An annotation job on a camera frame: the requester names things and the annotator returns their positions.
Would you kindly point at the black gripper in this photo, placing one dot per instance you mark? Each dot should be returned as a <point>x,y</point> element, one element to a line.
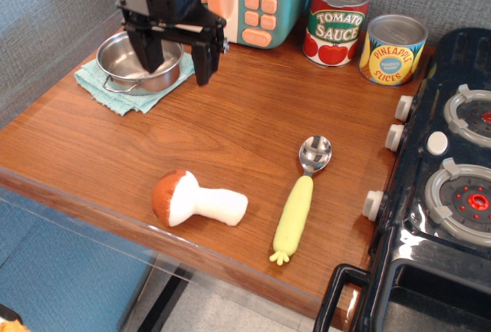
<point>148,22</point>

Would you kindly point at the small steel pot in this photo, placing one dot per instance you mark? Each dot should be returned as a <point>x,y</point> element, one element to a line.
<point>123,73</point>

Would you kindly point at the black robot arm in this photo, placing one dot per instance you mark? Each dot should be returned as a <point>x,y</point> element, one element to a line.
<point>148,22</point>

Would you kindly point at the teal folded towel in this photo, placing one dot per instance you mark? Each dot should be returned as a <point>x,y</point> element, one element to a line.
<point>92,78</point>

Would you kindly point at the plush mushroom toy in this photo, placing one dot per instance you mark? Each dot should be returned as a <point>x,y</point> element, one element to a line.
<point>178,196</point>

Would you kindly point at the tomato sauce can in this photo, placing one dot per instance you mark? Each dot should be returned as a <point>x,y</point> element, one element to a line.
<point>333,30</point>

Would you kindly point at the pineapple slices can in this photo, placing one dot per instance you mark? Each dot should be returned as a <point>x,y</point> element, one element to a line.
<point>392,49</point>

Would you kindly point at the orange object at corner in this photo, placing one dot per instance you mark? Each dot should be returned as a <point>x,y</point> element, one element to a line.
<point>11,321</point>

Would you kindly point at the black toy stove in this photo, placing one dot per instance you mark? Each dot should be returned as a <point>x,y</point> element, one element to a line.
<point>430,251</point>

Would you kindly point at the spoon with yellow handle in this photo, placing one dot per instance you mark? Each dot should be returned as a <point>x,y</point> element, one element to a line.
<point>314,155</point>

